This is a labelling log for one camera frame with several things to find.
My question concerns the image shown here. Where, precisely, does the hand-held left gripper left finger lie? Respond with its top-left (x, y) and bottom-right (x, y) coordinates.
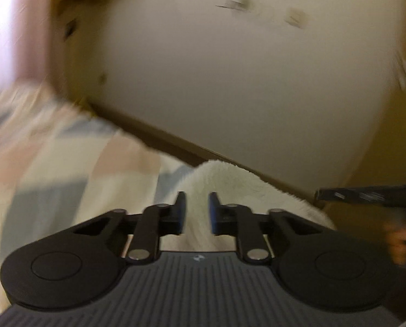
top-left (72, 191), bottom-right (187, 264)

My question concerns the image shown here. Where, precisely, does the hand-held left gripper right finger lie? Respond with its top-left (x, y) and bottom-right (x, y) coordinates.
top-left (208, 192), bottom-right (326, 264)

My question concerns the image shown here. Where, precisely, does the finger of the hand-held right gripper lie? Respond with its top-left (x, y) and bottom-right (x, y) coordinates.
top-left (315, 184), bottom-right (406, 209)

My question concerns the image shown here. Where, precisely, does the cream fleece vest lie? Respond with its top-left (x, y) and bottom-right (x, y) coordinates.
top-left (162, 159), bottom-right (337, 253)

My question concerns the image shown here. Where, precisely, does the person's right hand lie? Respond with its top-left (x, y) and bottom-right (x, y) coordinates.
top-left (385, 222), bottom-right (406, 266)

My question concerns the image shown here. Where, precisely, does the wooden baseboard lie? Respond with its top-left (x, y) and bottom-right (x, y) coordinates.
top-left (82, 97), bottom-right (328, 209)

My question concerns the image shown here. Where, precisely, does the checkered patchwork quilt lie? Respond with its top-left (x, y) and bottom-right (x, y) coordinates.
top-left (0, 83), bottom-right (197, 314)

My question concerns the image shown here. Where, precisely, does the pink curtain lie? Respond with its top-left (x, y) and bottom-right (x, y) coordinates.
top-left (0, 0), bottom-right (59, 98)

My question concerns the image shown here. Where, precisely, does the white wall socket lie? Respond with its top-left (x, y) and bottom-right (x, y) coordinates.
top-left (284, 7), bottom-right (308, 28)
top-left (216, 0), bottom-right (255, 13)

